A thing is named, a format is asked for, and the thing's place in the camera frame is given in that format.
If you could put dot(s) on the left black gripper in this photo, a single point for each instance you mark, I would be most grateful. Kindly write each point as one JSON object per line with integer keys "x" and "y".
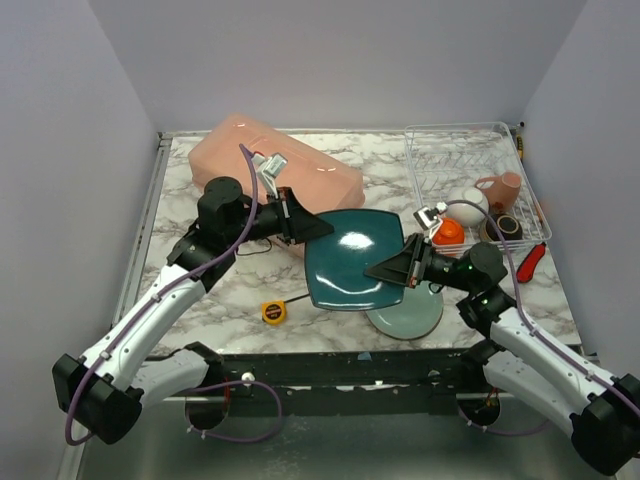
{"x": 288, "y": 215}

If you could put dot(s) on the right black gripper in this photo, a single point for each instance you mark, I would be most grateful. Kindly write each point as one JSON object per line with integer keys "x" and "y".
{"x": 415, "y": 262}

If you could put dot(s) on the light green round plate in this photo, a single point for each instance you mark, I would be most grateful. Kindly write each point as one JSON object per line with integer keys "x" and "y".
{"x": 415, "y": 317}

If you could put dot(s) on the teal square plate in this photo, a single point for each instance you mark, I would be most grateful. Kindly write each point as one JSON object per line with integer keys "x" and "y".
{"x": 335, "y": 264}

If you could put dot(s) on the orange bowl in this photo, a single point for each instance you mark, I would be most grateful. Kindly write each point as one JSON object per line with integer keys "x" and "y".
{"x": 449, "y": 237}

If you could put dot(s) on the white bowl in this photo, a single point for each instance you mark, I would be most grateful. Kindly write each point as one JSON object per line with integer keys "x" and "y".
{"x": 467, "y": 214}

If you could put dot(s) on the brown beige bowl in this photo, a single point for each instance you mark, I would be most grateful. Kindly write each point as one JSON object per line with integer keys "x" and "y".
{"x": 501, "y": 225}

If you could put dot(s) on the pink grey mug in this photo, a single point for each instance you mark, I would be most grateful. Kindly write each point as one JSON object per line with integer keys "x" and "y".
{"x": 501, "y": 191}

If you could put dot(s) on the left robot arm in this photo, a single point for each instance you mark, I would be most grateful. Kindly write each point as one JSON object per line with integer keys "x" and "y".
{"x": 104, "y": 391}

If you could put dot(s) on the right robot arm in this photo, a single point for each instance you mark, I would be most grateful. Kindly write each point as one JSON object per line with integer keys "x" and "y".
{"x": 598, "y": 410}

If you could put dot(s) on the pink translucent storage box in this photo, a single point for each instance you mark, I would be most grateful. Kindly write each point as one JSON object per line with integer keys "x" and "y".
{"x": 319, "y": 182}

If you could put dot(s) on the yellow tape measure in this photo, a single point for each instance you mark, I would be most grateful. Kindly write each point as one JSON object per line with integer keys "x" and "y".
{"x": 275, "y": 312}

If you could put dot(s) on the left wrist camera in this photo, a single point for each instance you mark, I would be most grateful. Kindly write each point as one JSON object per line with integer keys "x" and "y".
{"x": 268, "y": 168}

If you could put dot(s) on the black mounting rail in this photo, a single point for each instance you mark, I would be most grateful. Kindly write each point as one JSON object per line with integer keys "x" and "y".
{"x": 362, "y": 383}

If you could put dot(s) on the white wire dish rack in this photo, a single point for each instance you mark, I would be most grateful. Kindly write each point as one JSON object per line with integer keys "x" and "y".
{"x": 441, "y": 158}

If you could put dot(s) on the red handled tool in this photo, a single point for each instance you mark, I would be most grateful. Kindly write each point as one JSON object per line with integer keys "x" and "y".
{"x": 527, "y": 267}

